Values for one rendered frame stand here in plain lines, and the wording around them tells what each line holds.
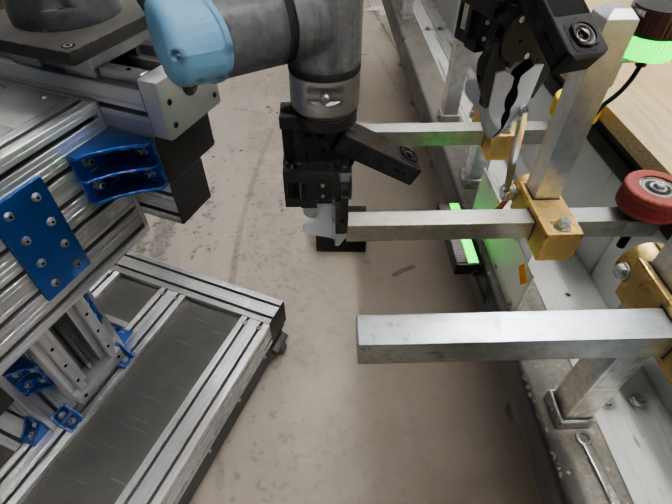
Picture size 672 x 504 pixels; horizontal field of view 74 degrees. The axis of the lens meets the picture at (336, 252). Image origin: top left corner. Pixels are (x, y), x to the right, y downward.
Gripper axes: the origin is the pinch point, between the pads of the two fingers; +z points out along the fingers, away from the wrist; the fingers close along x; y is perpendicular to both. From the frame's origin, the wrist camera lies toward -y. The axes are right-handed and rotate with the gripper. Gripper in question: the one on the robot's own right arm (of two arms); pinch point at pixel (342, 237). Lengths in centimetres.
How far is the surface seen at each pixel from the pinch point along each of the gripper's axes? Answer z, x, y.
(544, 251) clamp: -1.4, 5.0, -26.9
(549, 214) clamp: -4.5, 1.0, -28.0
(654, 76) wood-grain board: -8, -34, -60
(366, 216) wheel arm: -3.4, -0.4, -3.4
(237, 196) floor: 83, -114, 42
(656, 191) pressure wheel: -7.9, 0.7, -41.0
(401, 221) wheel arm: -3.5, 0.7, -8.1
